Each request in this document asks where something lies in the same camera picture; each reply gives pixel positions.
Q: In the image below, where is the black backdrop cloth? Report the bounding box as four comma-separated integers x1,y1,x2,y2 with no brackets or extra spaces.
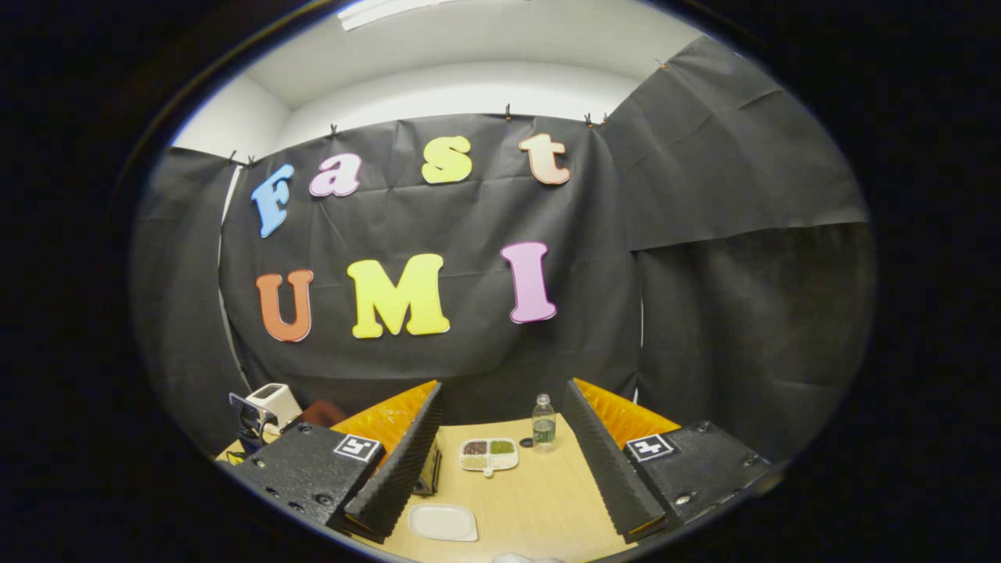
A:
131,35,877,462

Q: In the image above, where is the row of cloth clips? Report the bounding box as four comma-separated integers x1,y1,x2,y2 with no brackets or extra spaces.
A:
227,59,669,167

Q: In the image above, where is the long ceiling light panel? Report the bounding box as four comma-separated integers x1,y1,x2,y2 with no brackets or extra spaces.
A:
338,0,470,32

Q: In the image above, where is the black electric oven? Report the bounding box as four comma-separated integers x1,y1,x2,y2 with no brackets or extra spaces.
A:
301,400,443,497

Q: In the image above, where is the white divided grain tray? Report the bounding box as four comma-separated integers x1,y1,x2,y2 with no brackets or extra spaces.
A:
458,438,520,478

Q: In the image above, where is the white rectangular plate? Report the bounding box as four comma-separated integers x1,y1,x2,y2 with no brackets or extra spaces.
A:
407,503,479,543

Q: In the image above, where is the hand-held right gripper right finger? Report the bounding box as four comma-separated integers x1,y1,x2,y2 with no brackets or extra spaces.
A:
561,378,775,545

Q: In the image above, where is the white toaster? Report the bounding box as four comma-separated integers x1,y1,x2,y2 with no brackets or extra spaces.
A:
245,382,303,436

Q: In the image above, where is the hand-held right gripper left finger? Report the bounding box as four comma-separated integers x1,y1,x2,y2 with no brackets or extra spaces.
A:
227,380,445,545

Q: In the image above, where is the clear plastic water bottle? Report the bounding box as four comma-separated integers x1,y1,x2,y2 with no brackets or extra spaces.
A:
532,393,557,454

